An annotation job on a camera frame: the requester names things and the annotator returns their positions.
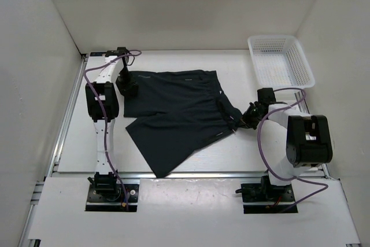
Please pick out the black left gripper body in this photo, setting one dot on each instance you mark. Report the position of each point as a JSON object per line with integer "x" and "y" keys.
{"x": 124, "y": 81}

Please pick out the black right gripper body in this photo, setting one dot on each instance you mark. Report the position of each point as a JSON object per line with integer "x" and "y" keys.
{"x": 251, "y": 117}

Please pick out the dark navy shorts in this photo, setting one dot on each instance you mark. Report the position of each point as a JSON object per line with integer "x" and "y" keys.
{"x": 176, "y": 114}

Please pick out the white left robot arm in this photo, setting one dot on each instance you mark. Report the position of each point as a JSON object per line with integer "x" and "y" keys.
{"x": 102, "y": 83}

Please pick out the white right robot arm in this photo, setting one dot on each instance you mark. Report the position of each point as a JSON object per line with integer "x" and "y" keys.
{"x": 308, "y": 142}

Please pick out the white plastic mesh basket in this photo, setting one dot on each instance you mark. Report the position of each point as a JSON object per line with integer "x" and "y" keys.
{"x": 279, "y": 62}

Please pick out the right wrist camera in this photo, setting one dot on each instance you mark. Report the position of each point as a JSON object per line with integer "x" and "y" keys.
{"x": 266, "y": 96}

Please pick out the aluminium right side rail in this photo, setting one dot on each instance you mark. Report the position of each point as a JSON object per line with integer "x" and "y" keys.
{"x": 302, "y": 106}

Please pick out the aluminium rail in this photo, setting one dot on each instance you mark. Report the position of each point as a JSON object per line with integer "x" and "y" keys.
{"x": 302, "y": 106}
{"x": 195, "y": 175}
{"x": 53, "y": 157}

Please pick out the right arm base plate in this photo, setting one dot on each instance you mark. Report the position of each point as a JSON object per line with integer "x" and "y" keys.
{"x": 262, "y": 199}

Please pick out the aluminium front rail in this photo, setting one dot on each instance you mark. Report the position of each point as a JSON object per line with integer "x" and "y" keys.
{"x": 195, "y": 175}

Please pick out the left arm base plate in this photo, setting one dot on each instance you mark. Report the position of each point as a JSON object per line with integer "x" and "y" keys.
{"x": 116, "y": 202}

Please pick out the aluminium left side rail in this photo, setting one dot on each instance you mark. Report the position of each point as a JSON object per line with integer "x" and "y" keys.
{"x": 53, "y": 157}

